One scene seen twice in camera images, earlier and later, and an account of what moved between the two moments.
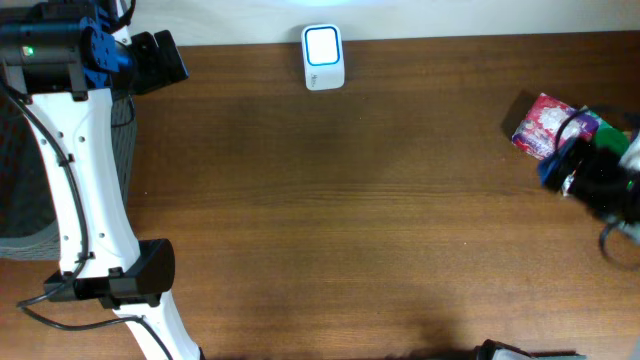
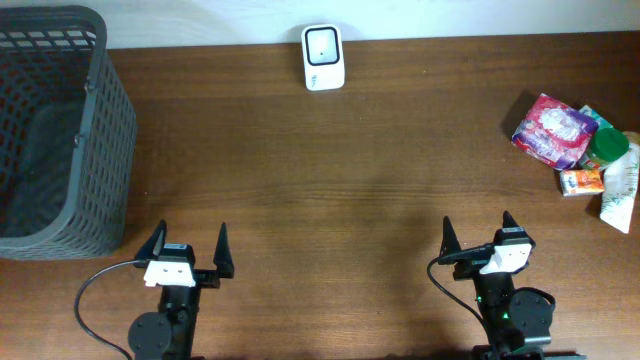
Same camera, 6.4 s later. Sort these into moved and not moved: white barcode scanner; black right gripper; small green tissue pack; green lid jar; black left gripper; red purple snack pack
Moved: black right gripper; black left gripper
Not moved: red purple snack pack; green lid jar; white barcode scanner; small green tissue pack
